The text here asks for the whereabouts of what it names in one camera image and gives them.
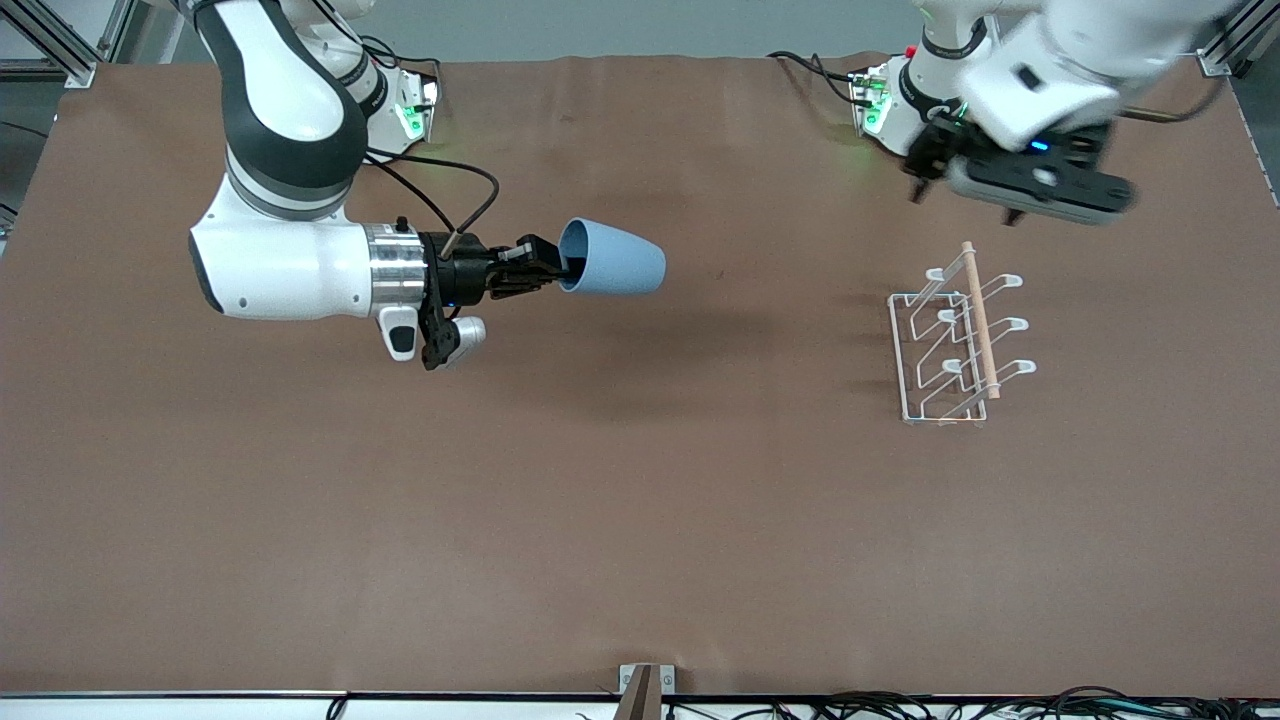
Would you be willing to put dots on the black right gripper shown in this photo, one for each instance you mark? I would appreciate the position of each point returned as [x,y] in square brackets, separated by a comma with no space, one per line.
[463,272]

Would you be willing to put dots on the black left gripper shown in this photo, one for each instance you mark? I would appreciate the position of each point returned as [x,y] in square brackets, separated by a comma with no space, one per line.
[934,150]

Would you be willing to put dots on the blue plastic cup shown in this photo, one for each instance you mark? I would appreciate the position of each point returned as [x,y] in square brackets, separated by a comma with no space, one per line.
[620,260]

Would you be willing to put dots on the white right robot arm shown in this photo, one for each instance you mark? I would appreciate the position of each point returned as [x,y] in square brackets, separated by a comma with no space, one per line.
[290,270]

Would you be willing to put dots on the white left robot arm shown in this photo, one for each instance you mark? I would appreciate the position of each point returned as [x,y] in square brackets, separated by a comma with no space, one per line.
[1040,80]

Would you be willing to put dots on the brown table cover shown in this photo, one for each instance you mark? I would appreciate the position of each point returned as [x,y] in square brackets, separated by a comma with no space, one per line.
[640,500]

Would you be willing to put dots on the aluminium frame profile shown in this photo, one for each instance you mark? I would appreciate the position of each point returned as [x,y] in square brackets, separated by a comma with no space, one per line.
[1235,45]
[60,45]

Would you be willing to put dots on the grey metal mount bracket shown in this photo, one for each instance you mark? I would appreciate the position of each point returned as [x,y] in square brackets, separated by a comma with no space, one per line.
[645,690]

